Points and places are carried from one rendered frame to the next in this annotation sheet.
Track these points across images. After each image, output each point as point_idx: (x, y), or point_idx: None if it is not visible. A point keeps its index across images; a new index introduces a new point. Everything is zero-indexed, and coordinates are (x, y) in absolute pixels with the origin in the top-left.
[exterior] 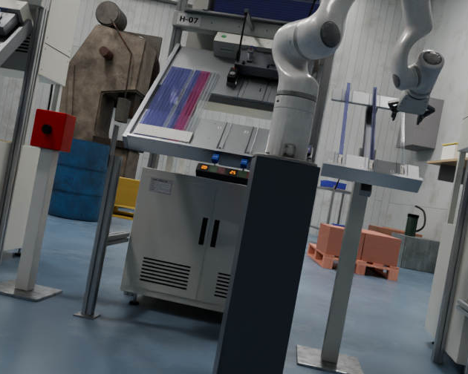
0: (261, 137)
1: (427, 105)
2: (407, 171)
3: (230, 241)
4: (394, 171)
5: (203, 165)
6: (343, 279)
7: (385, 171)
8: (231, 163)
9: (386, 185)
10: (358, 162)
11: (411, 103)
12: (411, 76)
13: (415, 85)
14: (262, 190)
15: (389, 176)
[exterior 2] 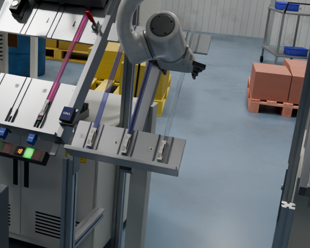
0: (30, 93)
1: (189, 65)
2: (169, 148)
3: (42, 182)
4: (153, 147)
5: None
6: (131, 242)
7: (142, 148)
8: None
9: (140, 168)
10: (114, 136)
11: (169, 65)
12: (139, 49)
13: (150, 58)
14: None
15: (138, 163)
